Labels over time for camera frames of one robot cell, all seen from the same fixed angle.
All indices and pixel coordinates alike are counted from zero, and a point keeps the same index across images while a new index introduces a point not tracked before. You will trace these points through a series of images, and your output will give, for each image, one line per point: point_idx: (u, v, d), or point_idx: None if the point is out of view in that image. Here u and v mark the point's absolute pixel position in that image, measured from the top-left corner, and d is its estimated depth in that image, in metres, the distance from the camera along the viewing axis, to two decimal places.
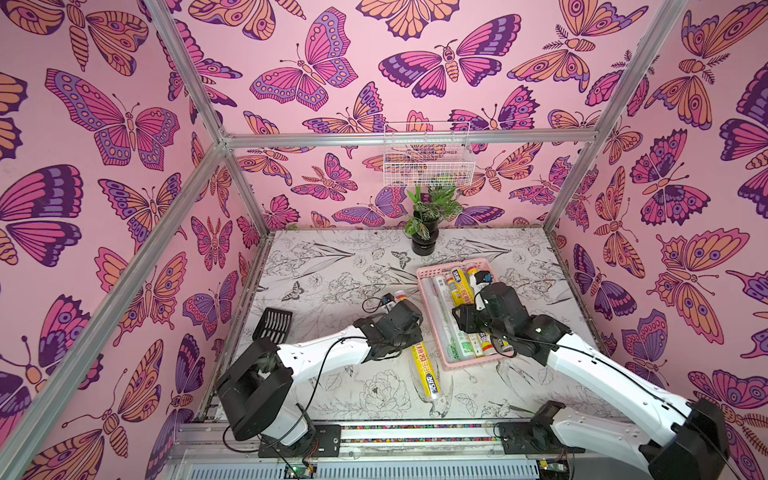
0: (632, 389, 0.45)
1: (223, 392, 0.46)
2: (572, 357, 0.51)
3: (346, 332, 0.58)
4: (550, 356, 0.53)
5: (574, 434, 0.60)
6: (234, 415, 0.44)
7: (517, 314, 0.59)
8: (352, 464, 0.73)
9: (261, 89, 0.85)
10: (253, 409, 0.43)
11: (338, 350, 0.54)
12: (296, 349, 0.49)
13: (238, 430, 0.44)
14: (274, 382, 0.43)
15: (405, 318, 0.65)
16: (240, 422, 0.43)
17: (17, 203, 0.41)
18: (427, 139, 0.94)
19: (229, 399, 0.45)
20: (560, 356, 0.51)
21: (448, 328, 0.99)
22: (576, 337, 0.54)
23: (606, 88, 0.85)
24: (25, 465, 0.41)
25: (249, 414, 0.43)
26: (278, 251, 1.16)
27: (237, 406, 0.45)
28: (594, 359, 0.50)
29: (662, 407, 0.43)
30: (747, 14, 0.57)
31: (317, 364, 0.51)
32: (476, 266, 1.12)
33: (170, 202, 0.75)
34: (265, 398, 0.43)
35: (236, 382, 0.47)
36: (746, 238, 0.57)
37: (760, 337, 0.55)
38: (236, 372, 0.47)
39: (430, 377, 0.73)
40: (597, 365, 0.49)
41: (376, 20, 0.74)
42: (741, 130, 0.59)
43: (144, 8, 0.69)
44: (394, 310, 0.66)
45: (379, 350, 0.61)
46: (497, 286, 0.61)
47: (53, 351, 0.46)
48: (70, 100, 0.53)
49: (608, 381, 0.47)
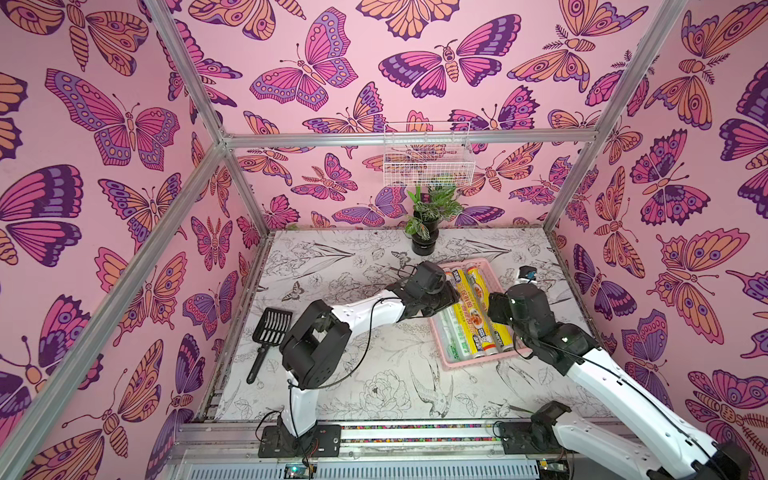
0: (656, 417, 0.44)
1: (286, 349, 0.53)
2: (597, 375, 0.49)
3: (382, 292, 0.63)
4: (572, 369, 0.51)
5: (580, 445, 0.59)
6: (301, 367, 0.51)
7: (544, 320, 0.57)
8: (352, 464, 0.73)
9: (261, 89, 0.85)
10: (321, 361, 0.49)
11: (379, 307, 0.60)
12: (346, 308, 0.55)
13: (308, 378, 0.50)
14: (336, 336, 0.49)
15: (429, 278, 0.70)
16: (308, 374, 0.50)
17: (17, 203, 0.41)
18: (427, 139, 0.94)
19: (296, 354, 0.52)
20: (584, 371, 0.50)
21: (448, 328, 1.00)
22: (602, 351, 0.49)
23: (606, 88, 0.85)
24: (25, 465, 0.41)
25: (317, 366, 0.49)
26: (278, 251, 1.16)
27: (303, 360, 0.51)
28: (619, 379, 0.48)
29: (686, 441, 0.41)
30: (747, 14, 0.57)
31: (366, 318, 0.57)
32: (476, 266, 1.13)
33: (170, 202, 0.75)
34: (330, 350, 0.49)
35: (299, 341, 0.53)
36: (746, 239, 0.57)
37: (760, 337, 0.55)
38: (297, 331, 0.53)
39: (477, 337, 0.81)
40: (623, 387, 0.47)
41: (376, 20, 0.74)
42: (741, 130, 0.59)
43: (144, 8, 0.69)
44: (418, 271, 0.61)
45: (411, 310, 0.68)
46: (527, 286, 0.59)
47: (53, 351, 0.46)
48: (70, 100, 0.53)
49: (633, 406, 0.45)
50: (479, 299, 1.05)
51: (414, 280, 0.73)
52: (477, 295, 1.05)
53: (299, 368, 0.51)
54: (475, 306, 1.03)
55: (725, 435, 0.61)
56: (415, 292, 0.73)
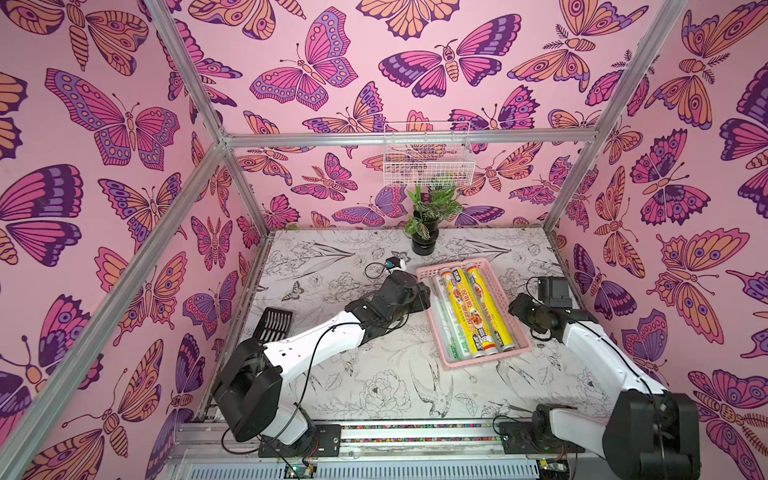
0: (618, 362, 0.49)
1: (218, 398, 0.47)
2: (584, 330, 0.57)
3: (336, 319, 0.56)
4: (567, 330, 0.59)
5: (564, 420, 0.61)
6: (232, 418, 0.44)
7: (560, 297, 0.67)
8: (352, 464, 0.73)
9: (261, 89, 0.85)
10: (247, 413, 0.43)
11: (329, 339, 0.52)
12: (284, 345, 0.48)
13: (238, 432, 0.44)
14: (265, 383, 0.42)
15: (398, 292, 0.62)
16: (237, 428, 0.43)
17: (17, 203, 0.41)
18: (427, 139, 0.94)
19: (227, 401, 0.45)
20: (574, 330, 0.58)
21: (448, 328, 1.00)
22: (599, 325, 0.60)
23: (606, 88, 0.85)
24: (26, 464, 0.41)
25: (245, 417, 0.43)
26: (278, 251, 1.16)
27: (234, 411, 0.44)
28: (600, 338, 0.55)
29: (635, 380, 0.46)
30: (747, 14, 0.57)
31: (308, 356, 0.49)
32: (476, 266, 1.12)
33: (170, 202, 0.75)
34: (255, 400, 0.42)
35: (231, 386, 0.46)
36: (746, 239, 0.57)
37: (760, 337, 0.55)
38: (227, 376, 0.46)
39: (477, 336, 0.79)
40: (600, 342, 0.54)
41: (376, 20, 0.74)
42: (741, 130, 0.59)
43: (144, 8, 0.69)
44: (386, 287, 0.62)
45: (372, 330, 0.60)
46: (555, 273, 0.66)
47: (53, 351, 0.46)
48: (70, 100, 0.53)
49: (603, 354, 0.51)
50: (479, 299, 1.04)
51: (380, 296, 0.64)
52: (477, 295, 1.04)
53: (231, 419, 0.44)
54: (475, 306, 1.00)
55: (726, 435, 0.61)
56: (380, 310, 0.64)
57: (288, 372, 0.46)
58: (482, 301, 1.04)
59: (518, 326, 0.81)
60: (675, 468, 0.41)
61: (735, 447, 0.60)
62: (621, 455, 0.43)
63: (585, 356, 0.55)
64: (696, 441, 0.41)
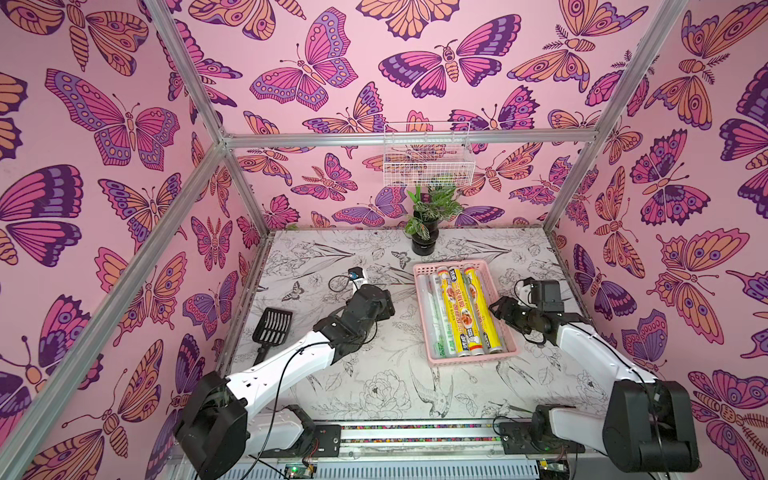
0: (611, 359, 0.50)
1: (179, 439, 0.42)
2: (576, 330, 0.59)
3: (304, 340, 0.55)
4: (560, 332, 0.61)
5: (564, 418, 0.61)
6: (196, 458, 0.42)
7: (552, 301, 0.69)
8: (352, 464, 0.73)
9: (261, 89, 0.85)
10: (212, 453, 0.41)
11: (298, 361, 0.51)
12: (249, 375, 0.46)
13: (204, 473, 0.42)
14: (229, 418, 0.41)
15: (367, 306, 0.62)
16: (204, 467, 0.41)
17: (17, 203, 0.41)
18: (427, 139, 0.94)
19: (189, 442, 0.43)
20: (566, 330, 0.60)
21: (439, 326, 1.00)
22: (590, 324, 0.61)
23: (606, 88, 0.85)
24: (25, 465, 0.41)
25: (210, 457, 0.41)
26: (278, 251, 1.16)
27: (197, 451, 0.42)
28: (591, 336, 0.57)
29: (628, 371, 0.47)
30: (747, 14, 0.57)
31: (276, 384, 0.48)
32: (473, 267, 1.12)
33: (170, 202, 0.75)
34: (220, 437, 0.41)
35: (192, 426, 0.44)
36: (746, 239, 0.57)
37: (760, 337, 0.55)
38: (188, 414, 0.44)
39: (464, 336, 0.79)
40: (591, 340, 0.56)
41: (376, 20, 0.74)
42: (741, 130, 0.59)
43: (144, 8, 0.69)
44: (355, 301, 0.62)
45: (342, 346, 0.59)
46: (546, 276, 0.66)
47: (53, 351, 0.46)
48: (70, 100, 0.53)
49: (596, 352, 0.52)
50: (472, 300, 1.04)
51: (349, 311, 0.63)
52: (470, 297, 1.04)
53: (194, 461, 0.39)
54: (466, 306, 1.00)
55: (726, 436, 0.61)
56: (349, 324, 0.64)
57: (254, 404, 0.45)
58: (475, 302, 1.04)
59: (507, 329, 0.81)
60: (674, 457, 0.41)
61: (735, 447, 0.60)
62: (618, 447, 0.44)
63: (578, 354, 0.56)
64: (691, 427, 0.42)
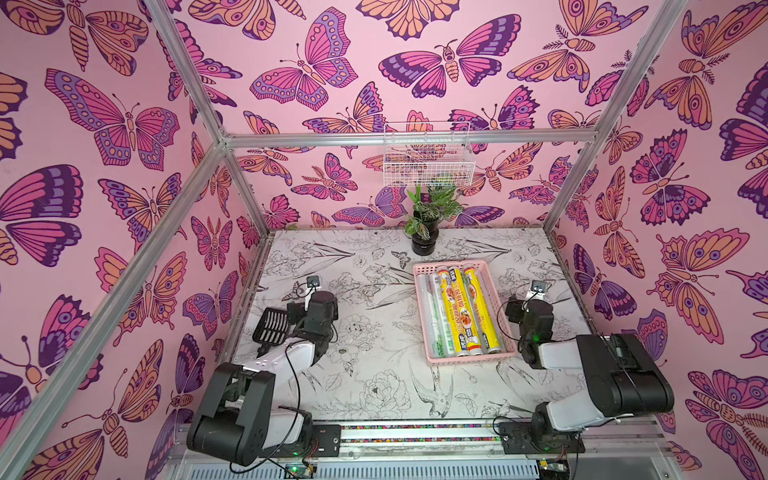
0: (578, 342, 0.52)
1: (203, 437, 0.43)
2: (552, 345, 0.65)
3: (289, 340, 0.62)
4: (540, 350, 0.69)
5: (561, 406, 0.62)
6: (228, 448, 0.42)
7: (540, 332, 0.73)
8: (352, 464, 0.73)
9: (261, 89, 0.85)
10: (249, 426, 0.43)
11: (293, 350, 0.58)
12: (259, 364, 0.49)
13: (241, 454, 0.42)
14: (258, 388, 0.45)
15: (323, 309, 0.71)
16: (240, 450, 0.42)
17: (17, 203, 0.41)
18: (427, 139, 0.94)
19: (217, 431, 0.43)
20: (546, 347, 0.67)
21: (437, 325, 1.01)
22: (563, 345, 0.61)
23: (606, 88, 0.85)
24: (25, 464, 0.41)
25: (246, 435, 0.43)
26: (278, 251, 1.16)
27: (228, 438, 0.43)
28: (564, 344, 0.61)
29: None
30: (747, 14, 0.57)
31: (285, 365, 0.54)
32: (474, 267, 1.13)
33: (170, 202, 0.75)
34: (255, 407, 0.44)
35: (214, 422, 0.44)
36: (746, 239, 0.57)
37: (760, 337, 0.55)
38: (209, 411, 0.44)
39: (463, 336, 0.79)
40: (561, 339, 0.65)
41: (376, 20, 0.74)
42: (741, 130, 0.59)
43: (144, 8, 0.69)
44: (313, 309, 0.71)
45: (319, 348, 0.68)
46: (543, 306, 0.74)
47: (52, 351, 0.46)
48: (70, 100, 0.53)
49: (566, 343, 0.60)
50: (472, 300, 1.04)
51: (311, 318, 0.72)
52: (470, 296, 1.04)
53: (227, 452, 0.43)
54: (466, 306, 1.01)
55: (726, 435, 0.61)
56: (314, 329, 0.73)
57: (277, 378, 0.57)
58: (474, 302, 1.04)
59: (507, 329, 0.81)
60: (652, 400, 0.45)
61: (735, 447, 0.60)
62: (603, 398, 0.47)
63: (561, 365, 0.62)
64: (654, 364, 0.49)
